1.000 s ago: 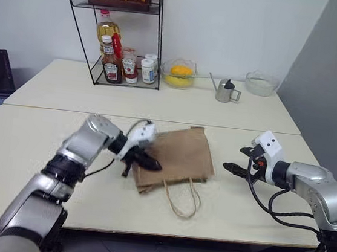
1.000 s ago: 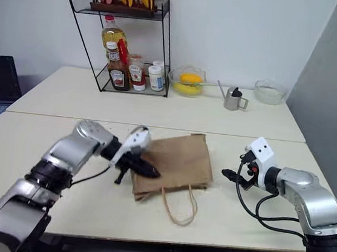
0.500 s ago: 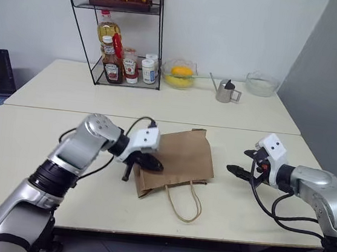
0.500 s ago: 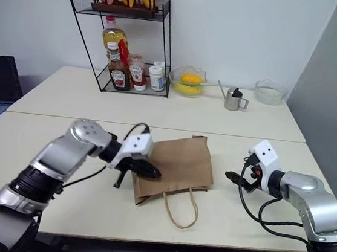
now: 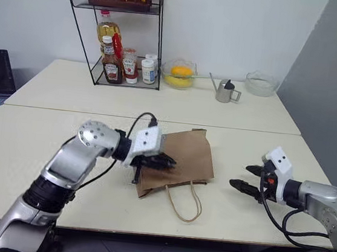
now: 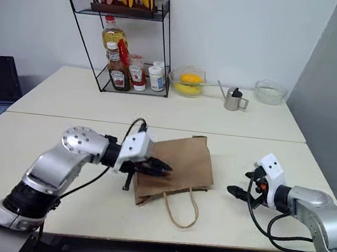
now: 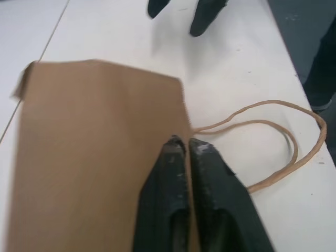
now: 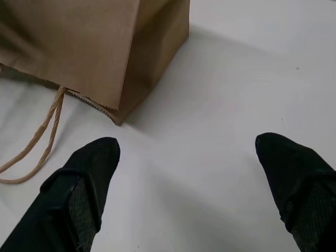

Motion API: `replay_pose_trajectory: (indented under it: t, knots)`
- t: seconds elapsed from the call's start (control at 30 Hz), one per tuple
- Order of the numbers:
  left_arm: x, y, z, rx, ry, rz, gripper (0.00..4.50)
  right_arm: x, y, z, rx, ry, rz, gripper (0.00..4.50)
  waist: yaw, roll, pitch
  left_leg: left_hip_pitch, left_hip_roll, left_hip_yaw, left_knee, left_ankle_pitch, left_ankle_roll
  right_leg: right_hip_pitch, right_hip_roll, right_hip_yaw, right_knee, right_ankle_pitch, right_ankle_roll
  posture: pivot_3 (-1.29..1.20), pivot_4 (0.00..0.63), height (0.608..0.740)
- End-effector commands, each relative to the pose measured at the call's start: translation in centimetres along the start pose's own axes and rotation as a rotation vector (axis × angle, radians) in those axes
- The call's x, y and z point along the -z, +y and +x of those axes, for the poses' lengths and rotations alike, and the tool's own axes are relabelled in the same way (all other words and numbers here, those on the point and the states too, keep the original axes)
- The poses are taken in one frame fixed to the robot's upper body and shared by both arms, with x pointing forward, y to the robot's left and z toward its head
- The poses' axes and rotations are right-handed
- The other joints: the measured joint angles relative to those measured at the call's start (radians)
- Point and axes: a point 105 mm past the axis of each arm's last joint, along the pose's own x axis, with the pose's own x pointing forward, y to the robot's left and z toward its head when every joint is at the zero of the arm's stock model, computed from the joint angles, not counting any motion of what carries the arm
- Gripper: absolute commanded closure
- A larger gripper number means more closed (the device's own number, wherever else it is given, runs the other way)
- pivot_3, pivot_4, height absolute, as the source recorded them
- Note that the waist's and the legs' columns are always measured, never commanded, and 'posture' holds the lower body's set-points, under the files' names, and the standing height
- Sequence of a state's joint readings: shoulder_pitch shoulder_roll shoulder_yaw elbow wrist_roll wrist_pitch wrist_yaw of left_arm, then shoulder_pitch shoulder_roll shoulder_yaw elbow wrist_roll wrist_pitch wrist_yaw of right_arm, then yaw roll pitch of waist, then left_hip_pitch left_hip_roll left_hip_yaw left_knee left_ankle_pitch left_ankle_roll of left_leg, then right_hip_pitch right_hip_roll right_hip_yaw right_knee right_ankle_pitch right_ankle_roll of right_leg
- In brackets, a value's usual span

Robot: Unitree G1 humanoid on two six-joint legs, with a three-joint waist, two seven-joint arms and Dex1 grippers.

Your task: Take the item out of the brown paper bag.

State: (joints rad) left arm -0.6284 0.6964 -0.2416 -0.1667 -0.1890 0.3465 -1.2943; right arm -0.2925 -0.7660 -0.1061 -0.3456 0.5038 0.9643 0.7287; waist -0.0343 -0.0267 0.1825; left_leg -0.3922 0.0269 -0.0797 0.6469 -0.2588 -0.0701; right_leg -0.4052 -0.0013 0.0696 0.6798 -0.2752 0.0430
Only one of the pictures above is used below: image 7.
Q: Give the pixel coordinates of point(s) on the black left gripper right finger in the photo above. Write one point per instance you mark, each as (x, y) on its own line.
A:
(218, 194)

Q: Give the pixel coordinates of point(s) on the person's dark trouser leg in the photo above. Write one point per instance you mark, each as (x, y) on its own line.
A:
(323, 76)

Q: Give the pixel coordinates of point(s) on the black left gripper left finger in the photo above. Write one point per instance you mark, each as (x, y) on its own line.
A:
(162, 189)

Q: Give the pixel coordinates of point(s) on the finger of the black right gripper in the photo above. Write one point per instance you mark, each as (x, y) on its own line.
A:
(156, 7)
(204, 18)

